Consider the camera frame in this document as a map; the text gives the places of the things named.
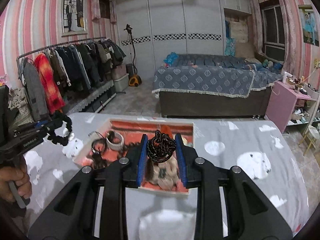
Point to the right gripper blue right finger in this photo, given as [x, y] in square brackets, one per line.
[181, 159]

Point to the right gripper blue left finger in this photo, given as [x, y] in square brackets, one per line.
[143, 158]

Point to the beige tray with red lining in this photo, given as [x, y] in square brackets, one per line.
[132, 132]

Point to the cream satin scrunchie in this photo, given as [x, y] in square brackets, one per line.
[165, 174]

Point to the orange fabric scrunchie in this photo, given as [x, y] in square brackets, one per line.
[165, 129]

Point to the person's left hand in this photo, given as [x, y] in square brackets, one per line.
[19, 177]

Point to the black lace scrunchie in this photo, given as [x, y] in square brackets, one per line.
[161, 147]

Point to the orange red coat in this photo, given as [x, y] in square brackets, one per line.
[54, 99]

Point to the grey quilted coat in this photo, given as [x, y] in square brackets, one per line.
[35, 91]

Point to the bed with blue cover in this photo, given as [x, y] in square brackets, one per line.
[213, 86]

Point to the white storage box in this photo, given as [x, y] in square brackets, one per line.
[121, 83]

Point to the grey polar bear bedsheet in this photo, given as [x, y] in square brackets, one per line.
[255, 146]

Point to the metal clothes rack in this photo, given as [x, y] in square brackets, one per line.
[18, 62]

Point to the pink side cabinet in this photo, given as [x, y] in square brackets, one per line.
[282, 103]

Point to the white sliding wardrobe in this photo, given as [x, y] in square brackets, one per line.
[149, 30]

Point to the framed wedding photo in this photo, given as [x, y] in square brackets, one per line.
[74, 17]

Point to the small wooden stool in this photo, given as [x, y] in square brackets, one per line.
[312, 135]

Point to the pink curtain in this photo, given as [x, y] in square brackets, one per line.
[289, 35]

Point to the couple photo poster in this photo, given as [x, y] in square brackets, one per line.
[309, 27]

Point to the window with dark frame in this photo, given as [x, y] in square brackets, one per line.
[273, 30]

